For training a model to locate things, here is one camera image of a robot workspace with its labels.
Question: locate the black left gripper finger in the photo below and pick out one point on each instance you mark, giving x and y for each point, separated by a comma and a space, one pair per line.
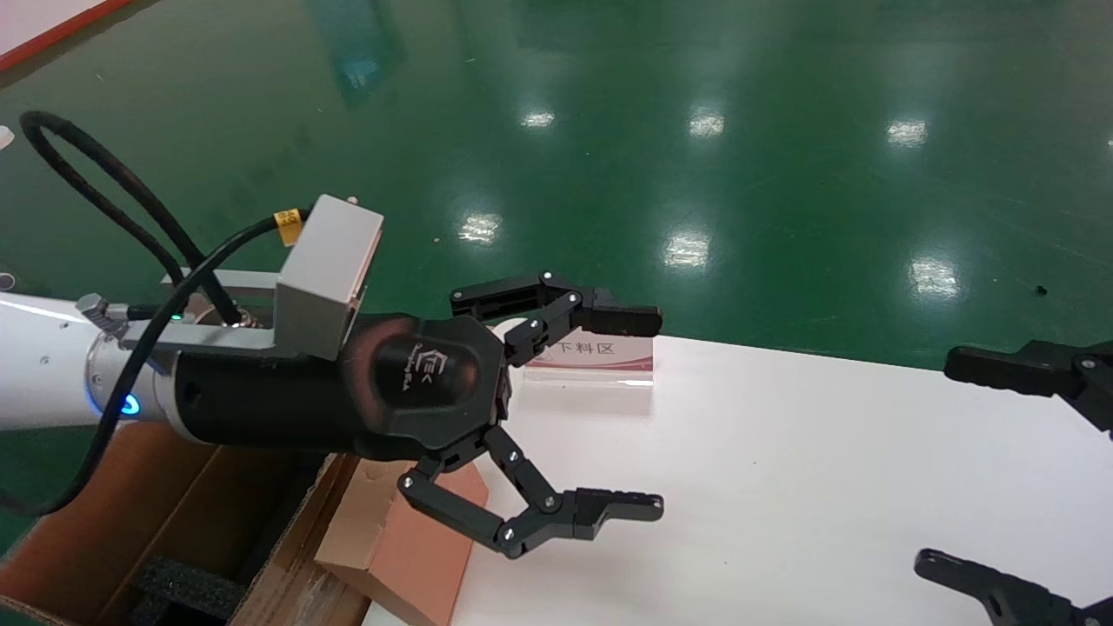
565, 304
539, 517

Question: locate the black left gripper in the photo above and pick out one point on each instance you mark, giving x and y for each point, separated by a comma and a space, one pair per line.
287, 396

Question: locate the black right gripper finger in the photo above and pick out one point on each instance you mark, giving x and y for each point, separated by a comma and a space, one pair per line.
1026, 367
1000, 593

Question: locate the black foam insert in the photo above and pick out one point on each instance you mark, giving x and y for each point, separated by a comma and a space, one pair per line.
187, 591

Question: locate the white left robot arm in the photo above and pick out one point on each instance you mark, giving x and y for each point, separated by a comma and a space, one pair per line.
43, 365

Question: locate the large open cardboard box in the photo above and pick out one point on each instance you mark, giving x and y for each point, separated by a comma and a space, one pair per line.
130, 496

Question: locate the acrylic sign with Chinese text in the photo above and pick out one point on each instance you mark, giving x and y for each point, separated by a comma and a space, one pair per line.
600, 356

